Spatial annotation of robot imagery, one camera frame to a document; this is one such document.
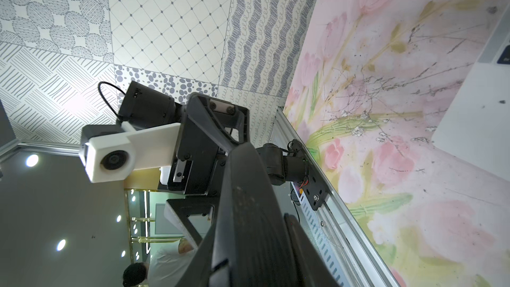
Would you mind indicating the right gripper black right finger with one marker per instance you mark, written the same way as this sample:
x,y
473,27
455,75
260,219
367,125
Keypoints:
x,y
310,267

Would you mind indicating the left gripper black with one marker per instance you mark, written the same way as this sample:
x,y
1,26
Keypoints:
x,y
210,127

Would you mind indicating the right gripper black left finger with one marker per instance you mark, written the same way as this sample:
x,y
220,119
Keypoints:
x,y
199,269

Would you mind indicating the black wireless mouse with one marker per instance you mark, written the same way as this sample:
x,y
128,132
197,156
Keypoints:
x,y
252,246

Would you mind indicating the silver laptop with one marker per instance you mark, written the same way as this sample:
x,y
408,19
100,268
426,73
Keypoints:
x,y
475,128

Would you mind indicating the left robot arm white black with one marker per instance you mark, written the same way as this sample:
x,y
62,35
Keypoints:
x,y
145,108

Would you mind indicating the person in background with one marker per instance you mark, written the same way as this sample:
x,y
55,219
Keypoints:
x,y
166,268

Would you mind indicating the aluminium mounting rail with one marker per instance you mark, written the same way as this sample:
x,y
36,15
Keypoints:
x,y
332,229

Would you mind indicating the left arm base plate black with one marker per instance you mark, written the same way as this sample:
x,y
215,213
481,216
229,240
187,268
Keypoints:
x,y
314,184

